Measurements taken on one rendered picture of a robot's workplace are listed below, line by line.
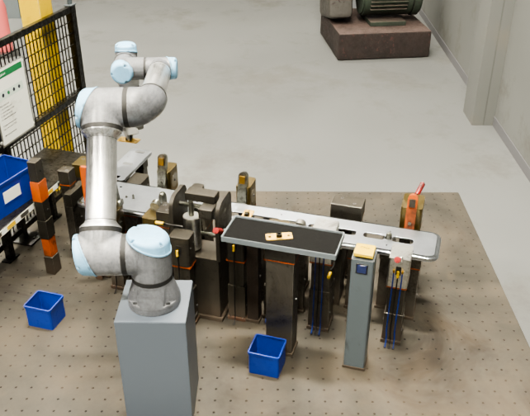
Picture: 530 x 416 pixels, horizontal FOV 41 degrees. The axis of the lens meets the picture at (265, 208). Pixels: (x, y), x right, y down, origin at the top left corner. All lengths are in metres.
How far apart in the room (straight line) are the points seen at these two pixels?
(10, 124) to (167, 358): 1.33
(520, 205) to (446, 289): 2.22
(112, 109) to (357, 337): 1.06
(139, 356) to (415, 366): 0.95
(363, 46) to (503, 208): 3.05
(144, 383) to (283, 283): 0.54
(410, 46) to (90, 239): 5.94
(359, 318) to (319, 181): 2.78
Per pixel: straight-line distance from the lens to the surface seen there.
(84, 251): 1.96
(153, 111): 2.06
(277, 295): 2.32
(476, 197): 4.99
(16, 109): 3.05
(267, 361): 2.36
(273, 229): 2.26
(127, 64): 2.42
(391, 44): 7.50
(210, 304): 2.59
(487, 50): 5.90
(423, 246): 2.53
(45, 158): 3.13
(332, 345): 2.52
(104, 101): 2.05
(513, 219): 4.82
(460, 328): 2.68
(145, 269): 1.95
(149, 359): 2.10
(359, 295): 2.25
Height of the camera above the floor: 2.37
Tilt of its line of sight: 30 degrees down
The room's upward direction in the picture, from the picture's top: straight up
